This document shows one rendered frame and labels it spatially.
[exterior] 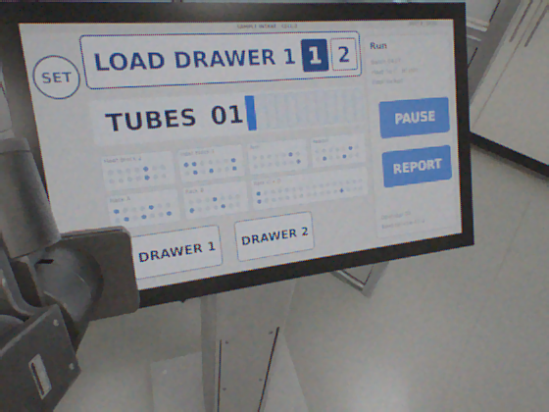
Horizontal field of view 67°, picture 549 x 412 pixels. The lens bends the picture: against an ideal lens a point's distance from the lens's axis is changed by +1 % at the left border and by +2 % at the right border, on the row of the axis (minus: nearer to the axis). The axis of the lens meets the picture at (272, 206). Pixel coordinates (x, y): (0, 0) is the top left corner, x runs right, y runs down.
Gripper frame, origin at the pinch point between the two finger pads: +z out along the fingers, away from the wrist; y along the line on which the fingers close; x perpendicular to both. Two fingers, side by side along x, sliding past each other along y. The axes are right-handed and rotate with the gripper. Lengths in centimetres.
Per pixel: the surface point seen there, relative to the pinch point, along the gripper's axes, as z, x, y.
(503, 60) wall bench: 133, -43, -182
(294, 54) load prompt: 2.7, -18.6, -24.0
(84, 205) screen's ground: 2.4, -4.6, -0.4
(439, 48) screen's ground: 3.0, -18.8, -42.9
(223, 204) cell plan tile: 2.5, -3.0, -14.2
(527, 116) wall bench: 132, -14, -196
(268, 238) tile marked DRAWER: 2.5, 1.6, -18.9
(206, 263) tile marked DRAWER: 2.4, 3.2, -11.6
